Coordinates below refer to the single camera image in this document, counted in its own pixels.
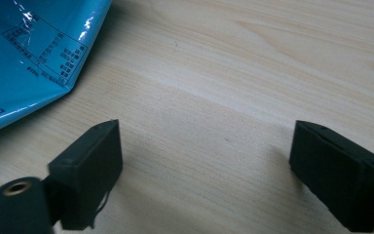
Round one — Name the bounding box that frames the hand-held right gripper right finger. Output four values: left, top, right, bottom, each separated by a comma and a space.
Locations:
288, 119, 374, 234

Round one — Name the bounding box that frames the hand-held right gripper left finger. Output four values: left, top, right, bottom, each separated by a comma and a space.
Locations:
47, 118, 124, 231

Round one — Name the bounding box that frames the blue plastic bag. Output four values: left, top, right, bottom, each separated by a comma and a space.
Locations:
0, 0, 113, 139

